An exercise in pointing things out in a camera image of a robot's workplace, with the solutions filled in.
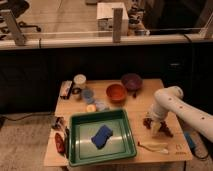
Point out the blue object on floor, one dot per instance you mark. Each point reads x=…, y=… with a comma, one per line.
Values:
x=189, y=140

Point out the small metallic clutter object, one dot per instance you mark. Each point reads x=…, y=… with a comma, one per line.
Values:
x=58, y=123

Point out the blue round lid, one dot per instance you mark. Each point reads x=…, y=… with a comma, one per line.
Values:
x=87, y=95

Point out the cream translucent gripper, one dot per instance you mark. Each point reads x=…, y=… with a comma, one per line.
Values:
x=155, y=127

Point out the white cup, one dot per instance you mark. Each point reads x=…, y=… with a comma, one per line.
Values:
x=80, y=81

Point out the yellow small round object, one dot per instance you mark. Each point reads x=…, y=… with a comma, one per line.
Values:
x=91, y=108

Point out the black marker pen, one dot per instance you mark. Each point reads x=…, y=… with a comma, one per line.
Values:
x=66, y=140

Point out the blue sponge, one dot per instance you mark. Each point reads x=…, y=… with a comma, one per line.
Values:
x=101, y=137

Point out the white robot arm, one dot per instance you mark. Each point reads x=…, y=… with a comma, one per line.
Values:
x=170, y=100

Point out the black white rectangular box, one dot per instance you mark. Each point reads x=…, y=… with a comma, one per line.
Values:
x=65, y=89

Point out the light blue small object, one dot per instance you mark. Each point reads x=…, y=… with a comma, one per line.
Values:
x=101, y=106

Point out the red orange bowl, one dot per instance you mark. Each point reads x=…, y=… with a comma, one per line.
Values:
x=116, y=93

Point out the pale yellow banana peel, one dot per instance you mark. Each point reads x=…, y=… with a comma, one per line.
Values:
x=155, y=147

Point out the dark purple bowl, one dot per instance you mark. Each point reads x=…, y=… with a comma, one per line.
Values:
x=131, y=81

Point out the green plastic tray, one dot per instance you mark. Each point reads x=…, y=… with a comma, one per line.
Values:
x=84, y=126

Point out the dark red grape bunch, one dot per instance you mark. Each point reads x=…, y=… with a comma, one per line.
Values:
x=164, y=128

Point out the white cardboard box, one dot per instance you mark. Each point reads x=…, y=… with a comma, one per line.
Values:
x=105, y=11

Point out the black office chair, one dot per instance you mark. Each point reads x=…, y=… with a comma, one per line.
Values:
x=18, y=7

